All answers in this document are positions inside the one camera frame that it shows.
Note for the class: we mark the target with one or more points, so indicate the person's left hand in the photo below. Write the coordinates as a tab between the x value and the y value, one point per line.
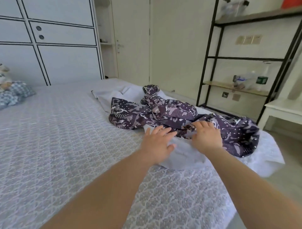
158	145

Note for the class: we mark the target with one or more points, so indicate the bed with grey patterned sheet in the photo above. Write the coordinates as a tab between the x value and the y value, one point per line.
61	141

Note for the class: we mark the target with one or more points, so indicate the clear bottle green label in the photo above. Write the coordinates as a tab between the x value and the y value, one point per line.
262	78

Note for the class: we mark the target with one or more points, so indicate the white side table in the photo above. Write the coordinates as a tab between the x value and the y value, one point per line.
283	108

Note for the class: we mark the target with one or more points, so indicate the person's left forearm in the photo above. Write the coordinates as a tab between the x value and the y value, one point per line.
104	198

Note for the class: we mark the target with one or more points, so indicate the person's right forearm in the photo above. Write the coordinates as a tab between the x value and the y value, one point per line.
255	188

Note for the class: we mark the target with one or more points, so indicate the person's right hand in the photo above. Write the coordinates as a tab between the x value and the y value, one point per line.
206	137

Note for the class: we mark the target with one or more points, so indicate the light blue hooded jacket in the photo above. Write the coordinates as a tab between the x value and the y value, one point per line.
188	158

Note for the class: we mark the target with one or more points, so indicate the red box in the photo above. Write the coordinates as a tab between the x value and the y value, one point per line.
292	3

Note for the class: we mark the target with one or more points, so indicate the black metal rack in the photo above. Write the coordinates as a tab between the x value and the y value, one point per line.
210	52

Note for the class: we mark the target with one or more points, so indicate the floral bunched quilt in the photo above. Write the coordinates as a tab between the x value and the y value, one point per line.
16	92

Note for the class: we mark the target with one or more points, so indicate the dark purple patterned garment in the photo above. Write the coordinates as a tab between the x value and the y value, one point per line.
174	113

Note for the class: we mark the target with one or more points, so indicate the white door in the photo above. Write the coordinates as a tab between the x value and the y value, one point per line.
132	42

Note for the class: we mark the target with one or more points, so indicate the beige wall switch panel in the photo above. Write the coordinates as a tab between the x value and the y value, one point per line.
248	39

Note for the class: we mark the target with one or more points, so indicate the wall socket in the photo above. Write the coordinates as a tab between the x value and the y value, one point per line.
225	95

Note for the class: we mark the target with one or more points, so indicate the white wardrobe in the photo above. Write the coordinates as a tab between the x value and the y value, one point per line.
61	61

